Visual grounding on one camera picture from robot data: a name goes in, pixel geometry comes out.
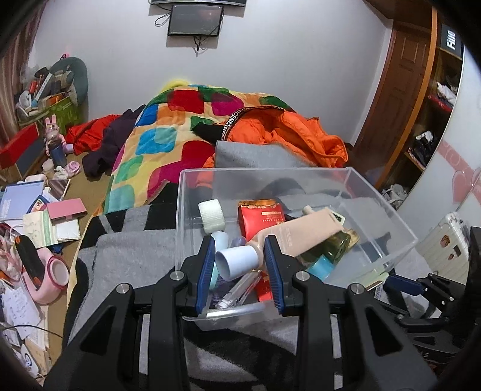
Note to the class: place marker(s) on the green white booklet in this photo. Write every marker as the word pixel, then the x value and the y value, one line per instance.
pixel 45 229

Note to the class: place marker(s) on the blue notebook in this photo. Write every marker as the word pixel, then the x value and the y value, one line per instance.
pixel 18 199

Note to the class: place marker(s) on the pale blue small tube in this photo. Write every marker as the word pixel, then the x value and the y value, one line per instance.
pixel 220 240

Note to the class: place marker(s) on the green glass bottle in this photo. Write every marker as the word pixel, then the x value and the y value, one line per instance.
pixel 330 248

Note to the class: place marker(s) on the orange padded jacket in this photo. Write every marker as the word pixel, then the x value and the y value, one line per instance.
pixel 293 135

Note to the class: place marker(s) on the wooden door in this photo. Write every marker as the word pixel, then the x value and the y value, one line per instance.
pixel 398 94

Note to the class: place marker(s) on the white tube green label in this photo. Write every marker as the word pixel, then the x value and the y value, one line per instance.
pixel 312 210

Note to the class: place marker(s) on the wooden wardrobe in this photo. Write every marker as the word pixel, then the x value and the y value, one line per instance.
pixel 432 124

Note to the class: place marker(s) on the white socks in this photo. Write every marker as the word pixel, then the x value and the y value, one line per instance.
pixel 60 173

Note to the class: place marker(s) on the white ribbed suitcase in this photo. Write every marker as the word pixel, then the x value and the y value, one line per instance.
pixel 447 248

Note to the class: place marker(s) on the small framed mirror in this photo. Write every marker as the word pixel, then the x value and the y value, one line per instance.
pixel 59 189

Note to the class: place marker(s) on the grey black blanket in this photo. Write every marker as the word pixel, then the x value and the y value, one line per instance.
pixel 131 255

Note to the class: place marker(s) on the dark purple garment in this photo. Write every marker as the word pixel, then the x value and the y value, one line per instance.
pixel 109 150

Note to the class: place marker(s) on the small black wall screen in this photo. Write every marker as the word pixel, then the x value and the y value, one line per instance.
pixel 195 20

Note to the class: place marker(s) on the red paper packet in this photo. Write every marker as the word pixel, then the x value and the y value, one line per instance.
pixel 263 221

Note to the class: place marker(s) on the red garment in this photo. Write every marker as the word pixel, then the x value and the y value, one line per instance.
pixel 86 131

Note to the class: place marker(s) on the pink flat case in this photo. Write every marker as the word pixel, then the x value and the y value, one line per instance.
pixel 67 208

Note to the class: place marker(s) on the colourful patchwork blanket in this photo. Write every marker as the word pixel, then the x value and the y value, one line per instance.
pixel 158 150

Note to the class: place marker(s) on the clear plastic storage box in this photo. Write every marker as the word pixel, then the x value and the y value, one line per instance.
pixel 195 188

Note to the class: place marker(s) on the white pink sliding door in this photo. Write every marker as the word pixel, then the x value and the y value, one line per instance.
pixel 458 150

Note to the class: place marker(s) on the beige cosmetic tube white cap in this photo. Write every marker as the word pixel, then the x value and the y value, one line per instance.
pixel 300 233

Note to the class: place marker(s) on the black cloth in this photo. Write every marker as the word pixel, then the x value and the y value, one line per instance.
pixel 206 131

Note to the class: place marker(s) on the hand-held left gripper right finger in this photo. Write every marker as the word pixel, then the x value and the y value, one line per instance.
pixel 274 278

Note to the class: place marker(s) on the pale green flat box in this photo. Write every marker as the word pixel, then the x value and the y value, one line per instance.
pixel 375 279

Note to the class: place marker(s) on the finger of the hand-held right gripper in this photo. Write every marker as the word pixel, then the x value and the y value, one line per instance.
pixel 404 287
pixel 392 307

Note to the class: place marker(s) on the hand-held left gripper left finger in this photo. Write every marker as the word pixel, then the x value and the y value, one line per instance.
pixel 204 278

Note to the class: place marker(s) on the clear lip gloss tube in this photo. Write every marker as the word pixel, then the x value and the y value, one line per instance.
pixel 236 289

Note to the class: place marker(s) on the pink rabbit water bottle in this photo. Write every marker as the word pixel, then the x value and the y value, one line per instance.
pixel 56 150

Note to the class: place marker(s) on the striped curtain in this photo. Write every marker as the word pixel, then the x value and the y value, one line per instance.
pixel 18 75

